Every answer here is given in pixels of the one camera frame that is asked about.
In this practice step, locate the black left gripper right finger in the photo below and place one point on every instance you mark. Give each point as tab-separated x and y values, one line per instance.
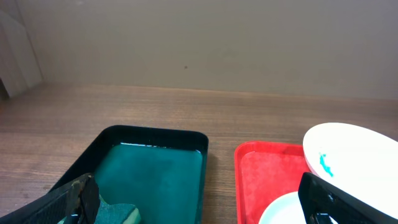
322	202

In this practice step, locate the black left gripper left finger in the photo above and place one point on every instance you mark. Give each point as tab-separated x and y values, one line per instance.
77	201

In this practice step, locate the green yellow sponge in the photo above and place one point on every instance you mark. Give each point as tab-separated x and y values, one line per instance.
120	213

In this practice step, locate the light blue plate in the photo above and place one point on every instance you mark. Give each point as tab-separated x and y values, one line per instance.
284	210

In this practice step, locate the white plate back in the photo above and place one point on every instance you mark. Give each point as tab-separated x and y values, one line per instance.
357	160

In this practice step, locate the red plastic tray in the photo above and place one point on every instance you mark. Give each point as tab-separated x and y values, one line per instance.
264	171

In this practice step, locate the black tray with green water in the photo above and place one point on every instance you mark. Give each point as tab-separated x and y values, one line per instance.
160	171

